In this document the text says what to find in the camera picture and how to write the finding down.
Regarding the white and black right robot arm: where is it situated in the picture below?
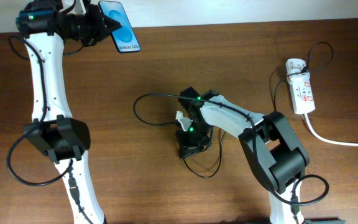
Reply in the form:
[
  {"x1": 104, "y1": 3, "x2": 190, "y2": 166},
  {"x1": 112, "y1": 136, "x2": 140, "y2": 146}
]
[{"x1": 176, "y1": 87, "x2": 310, "y2": 223}]

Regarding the white power strip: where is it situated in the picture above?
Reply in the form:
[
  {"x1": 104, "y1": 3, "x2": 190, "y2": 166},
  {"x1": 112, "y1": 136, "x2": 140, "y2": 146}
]
[{"x1": 287, "y1": 72, "x2": 315, "y2": 114}]

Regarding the blue Galaxy smartphone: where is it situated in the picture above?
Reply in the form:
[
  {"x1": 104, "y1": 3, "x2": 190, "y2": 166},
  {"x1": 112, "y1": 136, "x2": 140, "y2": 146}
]
[{"x1": 98, "y1": 1, "x2": 141, "y2": 54}]

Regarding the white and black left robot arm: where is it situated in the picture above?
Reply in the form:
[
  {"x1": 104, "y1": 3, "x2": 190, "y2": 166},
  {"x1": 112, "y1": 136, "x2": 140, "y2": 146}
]
[{"x1": 7, "y1": 1, "x2": 121, "y2": 223}]

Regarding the thin black charger cable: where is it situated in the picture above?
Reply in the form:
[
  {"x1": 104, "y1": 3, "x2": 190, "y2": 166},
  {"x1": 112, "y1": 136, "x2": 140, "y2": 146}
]
[{"x1": 181, "y1": 41, "x2": 335, "y2": 179}]

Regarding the white charger plug adapter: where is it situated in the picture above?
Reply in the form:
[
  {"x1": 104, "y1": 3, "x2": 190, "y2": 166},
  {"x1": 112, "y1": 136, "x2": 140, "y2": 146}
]
[{"x1": 285, "y1": 58, "x2": 306, "y2": 75}]

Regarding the white power strip cord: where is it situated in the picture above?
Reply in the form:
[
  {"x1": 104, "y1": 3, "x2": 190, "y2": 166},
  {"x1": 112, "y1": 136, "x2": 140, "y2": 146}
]
[{"x1": 301, "y1": 113, "x2": 358, "y2": 149}]

